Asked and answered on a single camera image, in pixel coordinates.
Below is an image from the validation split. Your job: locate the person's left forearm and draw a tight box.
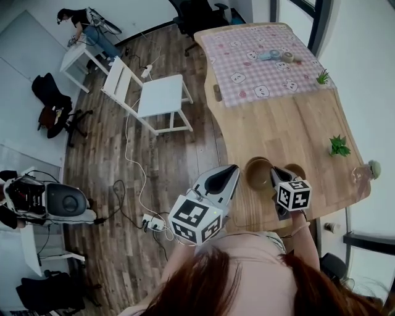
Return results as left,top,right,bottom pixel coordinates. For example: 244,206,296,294
160,242,198,288

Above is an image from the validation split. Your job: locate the small spiky potted plant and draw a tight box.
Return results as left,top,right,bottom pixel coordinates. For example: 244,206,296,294
315,69,331,86

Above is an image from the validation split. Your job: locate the small white table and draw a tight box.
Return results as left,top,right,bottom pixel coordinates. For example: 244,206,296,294
59,43,110,94

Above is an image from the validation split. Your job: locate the blue handheld fan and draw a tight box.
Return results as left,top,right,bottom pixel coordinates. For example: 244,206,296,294
257,49,281,62

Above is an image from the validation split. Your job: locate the white desk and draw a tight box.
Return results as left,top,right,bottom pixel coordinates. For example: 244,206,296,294
18,227,86,278

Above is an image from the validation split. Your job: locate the person's beige shirt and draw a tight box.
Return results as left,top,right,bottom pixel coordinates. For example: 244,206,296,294
117,231,309,316

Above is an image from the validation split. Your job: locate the glass bottle with green cap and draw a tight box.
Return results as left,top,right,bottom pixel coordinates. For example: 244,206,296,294
351,159,382,183

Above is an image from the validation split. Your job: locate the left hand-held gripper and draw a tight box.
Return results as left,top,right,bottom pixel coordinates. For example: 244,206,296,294
168,164,241,247

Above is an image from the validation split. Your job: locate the brown bowl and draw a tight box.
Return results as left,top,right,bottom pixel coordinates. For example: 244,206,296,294
284,163,307,181
246,160,275,191
244,156,271,183

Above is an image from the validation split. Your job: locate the black cable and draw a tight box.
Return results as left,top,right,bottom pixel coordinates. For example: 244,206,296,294
112,180,169,263

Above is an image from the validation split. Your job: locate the white cable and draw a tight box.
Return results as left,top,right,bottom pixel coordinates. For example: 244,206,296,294
125,46,175,241

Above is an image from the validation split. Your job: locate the wooden table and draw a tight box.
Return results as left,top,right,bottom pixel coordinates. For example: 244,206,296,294
193,22,371,237

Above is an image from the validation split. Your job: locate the pink checkered tablecloth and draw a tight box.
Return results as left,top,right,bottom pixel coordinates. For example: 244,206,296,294
200,23,338,108

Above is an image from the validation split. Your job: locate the leafy green potted plant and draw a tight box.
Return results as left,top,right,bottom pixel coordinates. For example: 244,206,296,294
328,135,352,158

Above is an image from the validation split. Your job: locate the thin wrist band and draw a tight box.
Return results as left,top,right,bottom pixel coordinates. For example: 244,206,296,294
291,221,311,237

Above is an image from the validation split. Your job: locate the grey backpack rig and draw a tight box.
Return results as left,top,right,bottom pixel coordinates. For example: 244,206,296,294
2,174,96,225
88,7,123,35

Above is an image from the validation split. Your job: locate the person's right forearm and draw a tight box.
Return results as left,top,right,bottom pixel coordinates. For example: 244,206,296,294
289,209,321,271

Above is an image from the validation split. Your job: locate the white wooden chair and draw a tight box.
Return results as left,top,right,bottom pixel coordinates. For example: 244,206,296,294
101,57,194,136

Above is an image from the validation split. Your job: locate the black window frame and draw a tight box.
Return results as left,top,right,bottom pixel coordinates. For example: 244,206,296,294
343,231,395,257
271,0,334,59

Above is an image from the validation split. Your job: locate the brown bag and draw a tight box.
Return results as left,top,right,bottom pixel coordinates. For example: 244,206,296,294
39,106,64,129

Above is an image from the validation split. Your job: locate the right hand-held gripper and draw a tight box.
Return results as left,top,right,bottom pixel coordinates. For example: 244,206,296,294
270,166,312,220

